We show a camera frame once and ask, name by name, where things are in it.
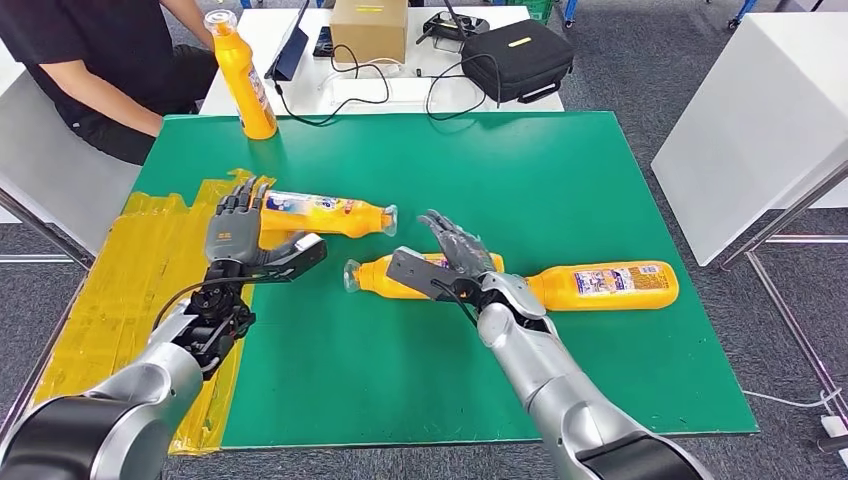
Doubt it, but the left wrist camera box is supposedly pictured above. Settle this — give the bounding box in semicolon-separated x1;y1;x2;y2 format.
248;231;329;285

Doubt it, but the dark tablet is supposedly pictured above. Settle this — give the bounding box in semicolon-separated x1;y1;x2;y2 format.
263;0;311;83

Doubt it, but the green plastic crate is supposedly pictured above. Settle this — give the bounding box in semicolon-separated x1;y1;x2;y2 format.
493;0;554;26

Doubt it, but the black remote controller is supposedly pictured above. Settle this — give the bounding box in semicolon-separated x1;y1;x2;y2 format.
415;0;492;46

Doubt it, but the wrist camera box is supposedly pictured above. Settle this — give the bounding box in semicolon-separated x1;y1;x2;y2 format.
248;231;329;285
386;246;485;305

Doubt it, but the black case cable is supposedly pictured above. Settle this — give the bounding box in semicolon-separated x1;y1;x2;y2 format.
425;52;503;123

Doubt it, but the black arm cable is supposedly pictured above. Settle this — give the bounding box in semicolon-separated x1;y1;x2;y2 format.
152;276;266;333
430;278;482;329

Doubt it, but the silver metal table frame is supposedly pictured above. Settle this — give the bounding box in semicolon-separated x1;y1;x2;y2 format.
0;188;94;273
718;158;848;432

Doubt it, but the person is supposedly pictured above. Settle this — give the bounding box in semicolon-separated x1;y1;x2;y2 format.
0;0;220;167

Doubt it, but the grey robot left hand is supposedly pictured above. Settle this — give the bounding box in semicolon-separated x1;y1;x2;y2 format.
203;175;313;266

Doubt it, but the white cabinet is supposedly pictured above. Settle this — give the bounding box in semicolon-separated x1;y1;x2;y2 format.
649;13;848;268

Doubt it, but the cardboard box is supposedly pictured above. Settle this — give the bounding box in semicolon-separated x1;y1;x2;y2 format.
329;0;409;66

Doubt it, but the black phone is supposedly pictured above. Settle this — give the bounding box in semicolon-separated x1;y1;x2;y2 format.
311;26;335;60

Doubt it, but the black carry case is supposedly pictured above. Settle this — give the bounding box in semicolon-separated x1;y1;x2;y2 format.
460;19;575;105

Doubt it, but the white side table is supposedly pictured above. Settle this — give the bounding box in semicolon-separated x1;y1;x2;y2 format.
0;26;142;256

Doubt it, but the orange plastic detergent bottle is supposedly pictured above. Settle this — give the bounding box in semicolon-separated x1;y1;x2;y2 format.
203;9;280;142
343;251;506;301
523;260;680;313
254;190;400;240

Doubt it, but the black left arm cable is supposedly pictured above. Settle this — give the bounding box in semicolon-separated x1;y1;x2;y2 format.
152;276;266;333

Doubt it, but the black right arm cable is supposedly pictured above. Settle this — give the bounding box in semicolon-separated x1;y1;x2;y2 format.
430;278;482;329

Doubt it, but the yellow plastic sheet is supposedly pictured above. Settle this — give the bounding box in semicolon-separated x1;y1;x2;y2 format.
29;168;278;458

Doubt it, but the white floor cable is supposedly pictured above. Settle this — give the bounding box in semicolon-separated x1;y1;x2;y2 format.
741;387;841;410

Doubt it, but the black tablet cable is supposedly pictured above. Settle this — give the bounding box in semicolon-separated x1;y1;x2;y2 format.
271;44;392;127

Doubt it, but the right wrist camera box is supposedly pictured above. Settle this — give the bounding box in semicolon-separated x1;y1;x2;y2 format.
386;246;485;305

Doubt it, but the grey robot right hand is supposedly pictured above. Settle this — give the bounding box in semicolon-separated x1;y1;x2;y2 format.
417;209;499;280

